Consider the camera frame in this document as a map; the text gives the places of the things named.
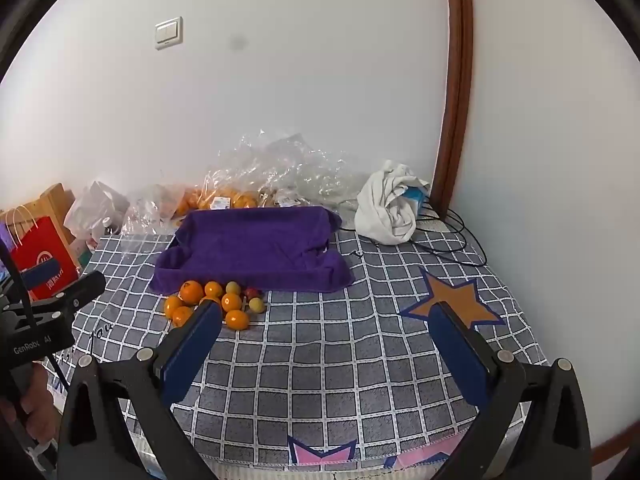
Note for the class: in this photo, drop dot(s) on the orange tangerine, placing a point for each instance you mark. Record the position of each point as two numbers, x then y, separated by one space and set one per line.
213 289
191 291
173 305
237 319
210 300
231 302
181 315

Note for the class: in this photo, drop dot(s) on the white cloth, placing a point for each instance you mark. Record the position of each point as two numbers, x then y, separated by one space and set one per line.
387 205

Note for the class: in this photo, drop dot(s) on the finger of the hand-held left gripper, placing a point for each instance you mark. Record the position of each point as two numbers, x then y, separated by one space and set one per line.
42 280
80 292

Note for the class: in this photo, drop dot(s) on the white plastic bag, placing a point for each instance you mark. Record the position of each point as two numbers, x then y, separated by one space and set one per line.
95 207

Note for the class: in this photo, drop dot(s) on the grey checked blanket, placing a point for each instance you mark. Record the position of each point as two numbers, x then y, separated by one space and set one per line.
325 360

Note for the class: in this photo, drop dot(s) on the white light switch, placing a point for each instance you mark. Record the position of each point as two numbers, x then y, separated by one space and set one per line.
168 33

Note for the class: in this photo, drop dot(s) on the clear bag of brown fruit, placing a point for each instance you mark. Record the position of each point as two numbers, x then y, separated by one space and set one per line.
282 196

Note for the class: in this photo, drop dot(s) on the small red fruit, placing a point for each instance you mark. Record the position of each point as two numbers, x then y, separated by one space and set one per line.
251 292

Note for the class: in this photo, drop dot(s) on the red paper bag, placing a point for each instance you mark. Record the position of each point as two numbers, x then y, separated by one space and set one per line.
42 247

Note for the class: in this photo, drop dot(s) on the dark blue box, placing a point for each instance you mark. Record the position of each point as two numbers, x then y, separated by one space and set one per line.
173 246

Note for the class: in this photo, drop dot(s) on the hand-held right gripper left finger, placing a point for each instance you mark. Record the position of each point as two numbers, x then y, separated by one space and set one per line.
192 350

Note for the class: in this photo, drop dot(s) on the person's left hand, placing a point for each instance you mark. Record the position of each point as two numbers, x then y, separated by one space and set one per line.
40 405

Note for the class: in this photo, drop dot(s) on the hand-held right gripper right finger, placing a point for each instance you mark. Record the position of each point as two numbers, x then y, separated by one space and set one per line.
460 355

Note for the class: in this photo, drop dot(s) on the small yellow-green fruit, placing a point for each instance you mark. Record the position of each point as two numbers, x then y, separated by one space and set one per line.
256 305
231 287

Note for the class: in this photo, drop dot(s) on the brown wooden door frame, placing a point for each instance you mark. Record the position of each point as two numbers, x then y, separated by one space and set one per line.
457 85

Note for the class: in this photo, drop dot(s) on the crumpled clear plastic bag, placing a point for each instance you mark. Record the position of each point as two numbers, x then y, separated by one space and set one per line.
300 165

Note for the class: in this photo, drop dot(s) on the clear bag of oranges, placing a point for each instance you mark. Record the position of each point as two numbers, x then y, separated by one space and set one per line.
220 198

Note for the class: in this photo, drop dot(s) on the purple towel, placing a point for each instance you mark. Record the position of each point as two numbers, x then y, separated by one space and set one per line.
250 245

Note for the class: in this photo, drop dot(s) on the small blue carton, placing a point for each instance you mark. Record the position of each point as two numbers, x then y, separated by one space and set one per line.
416 196

